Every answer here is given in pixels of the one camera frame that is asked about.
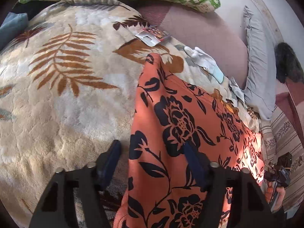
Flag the orange floral blouse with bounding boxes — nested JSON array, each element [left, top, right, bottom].
[[113, 52, 265, 228]]

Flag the right hand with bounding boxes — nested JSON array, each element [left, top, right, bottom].
[[265, 182, 285, 213]]

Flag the striped beige bedsheet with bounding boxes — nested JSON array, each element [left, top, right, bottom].
[[260, 106, 303, 211]]

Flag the leaf-patterned fleece blanket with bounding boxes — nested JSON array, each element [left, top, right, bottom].
[[1, 0, 264, 227]]

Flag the grey-blue ruffled pillow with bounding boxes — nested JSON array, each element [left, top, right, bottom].
[[243, 6, 276, 120]]

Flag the grey crumpled cloth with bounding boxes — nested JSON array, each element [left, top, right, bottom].
[[229, 77, 245, 104]]

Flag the white glove with teal cuff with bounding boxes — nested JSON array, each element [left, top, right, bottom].
[[183, 46, 224, 84]]

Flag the black furry garment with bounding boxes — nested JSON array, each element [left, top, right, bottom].
[[275, 42, 303, 83]]

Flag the small card packet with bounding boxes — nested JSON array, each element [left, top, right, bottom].
[[135, 26, 171, 47]]

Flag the pink quilted mattress cover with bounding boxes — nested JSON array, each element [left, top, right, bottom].
[[136, 1, 248, 88]]

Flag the blue folded garment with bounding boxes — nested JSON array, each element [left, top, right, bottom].
[[0, 12, 29, 50]]

